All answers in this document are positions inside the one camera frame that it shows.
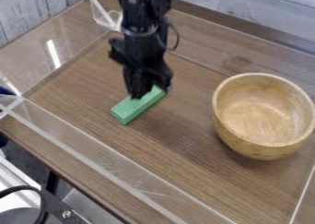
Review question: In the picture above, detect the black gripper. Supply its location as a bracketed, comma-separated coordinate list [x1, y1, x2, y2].
[108, 24, 173, 100]

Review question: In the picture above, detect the green rectangular block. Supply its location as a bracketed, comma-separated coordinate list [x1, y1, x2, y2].
[110, 86, 167, 124]

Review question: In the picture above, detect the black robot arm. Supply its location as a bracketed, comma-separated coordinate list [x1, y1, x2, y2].
[108, 0, 173, 99]

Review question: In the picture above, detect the brown wooden bowl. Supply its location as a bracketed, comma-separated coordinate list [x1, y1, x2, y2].
[212, 73, 315, 160]

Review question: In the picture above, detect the blue object at left edge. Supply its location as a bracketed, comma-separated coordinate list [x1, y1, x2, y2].
[0, 86, 16, 96]

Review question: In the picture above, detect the black table leg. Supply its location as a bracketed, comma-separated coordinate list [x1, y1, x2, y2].
[45, 171, 60, 195]

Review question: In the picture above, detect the clear acrylic enclosure wall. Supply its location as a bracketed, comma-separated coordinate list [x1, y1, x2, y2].
[0, 1, 315, 224]

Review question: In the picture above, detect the black cable loop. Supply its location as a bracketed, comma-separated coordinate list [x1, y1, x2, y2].
[0, 184, 48, 224]

